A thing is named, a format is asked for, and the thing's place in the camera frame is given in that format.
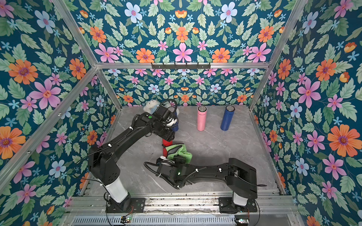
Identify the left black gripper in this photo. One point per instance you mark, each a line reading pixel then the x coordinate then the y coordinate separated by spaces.
pixel 170 136

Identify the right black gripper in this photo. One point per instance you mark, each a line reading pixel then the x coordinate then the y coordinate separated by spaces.
pixel 179 162

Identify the green microfiber cloth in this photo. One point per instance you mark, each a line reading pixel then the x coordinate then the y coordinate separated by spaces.
pixel 178 150

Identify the red thermos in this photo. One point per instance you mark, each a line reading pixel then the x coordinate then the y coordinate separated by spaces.
pixel 165 144

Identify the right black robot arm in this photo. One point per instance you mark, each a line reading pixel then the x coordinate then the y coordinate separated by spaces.
pixel 237 175

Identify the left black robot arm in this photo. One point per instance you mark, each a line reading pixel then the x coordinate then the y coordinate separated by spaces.
pixel 102 160

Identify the dark blue thermos left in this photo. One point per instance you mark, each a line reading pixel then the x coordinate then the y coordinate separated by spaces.
pixel 175 127

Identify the pink thermos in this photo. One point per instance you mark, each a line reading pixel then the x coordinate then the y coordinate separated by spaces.
pixel 201 118

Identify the blue thermos right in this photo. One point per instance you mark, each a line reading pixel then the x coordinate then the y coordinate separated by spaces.
pixel 227 117

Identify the white teddy bear plush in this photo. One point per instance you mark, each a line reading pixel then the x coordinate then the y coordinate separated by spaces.
pixel 151 106

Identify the black wall hook rail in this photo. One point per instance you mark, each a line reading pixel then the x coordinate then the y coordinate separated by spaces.
pixel 176 66

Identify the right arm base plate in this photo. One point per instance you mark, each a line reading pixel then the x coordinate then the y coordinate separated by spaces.
pixel 233 205

